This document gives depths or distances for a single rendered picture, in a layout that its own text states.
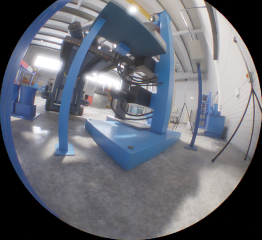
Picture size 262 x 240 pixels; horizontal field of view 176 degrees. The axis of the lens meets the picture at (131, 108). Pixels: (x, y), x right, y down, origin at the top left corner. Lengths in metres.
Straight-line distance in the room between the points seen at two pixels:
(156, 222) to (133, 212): 0.09
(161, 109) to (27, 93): 1.66
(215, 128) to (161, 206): 2.64
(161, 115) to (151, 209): 0.86
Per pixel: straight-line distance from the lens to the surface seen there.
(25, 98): 1.33
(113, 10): 0.79
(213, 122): 2.84
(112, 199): 0.37
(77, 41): 1.25
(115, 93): 0.90
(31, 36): 0.15
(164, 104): 0.98
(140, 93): 0.92
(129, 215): 0.35
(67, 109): 0.51
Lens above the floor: 0.33
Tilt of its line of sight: 1 degrees up
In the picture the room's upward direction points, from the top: 11 degrees clockwise
